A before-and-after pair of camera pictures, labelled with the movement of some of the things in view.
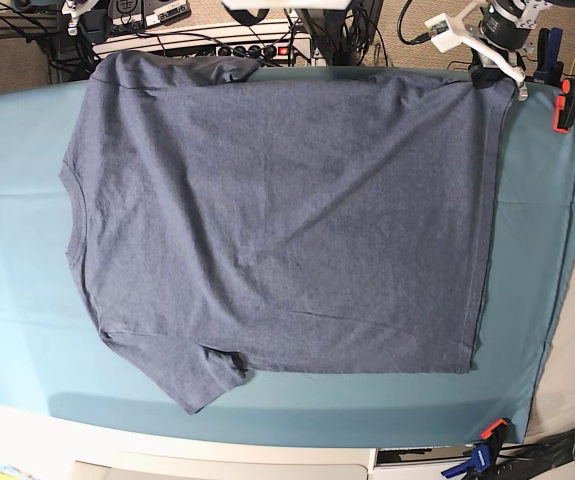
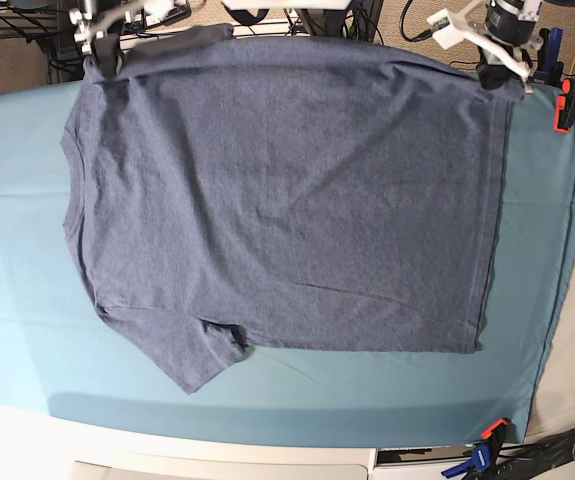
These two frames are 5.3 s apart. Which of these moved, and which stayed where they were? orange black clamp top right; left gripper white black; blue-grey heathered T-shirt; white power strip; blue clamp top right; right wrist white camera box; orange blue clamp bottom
Moved: blue-grey heathered T-shirt; white power strip; left gripper white black
Stayed: blue clamp top right; orange blue clamp bottom; right wrist white camera box; orange black clamp top right
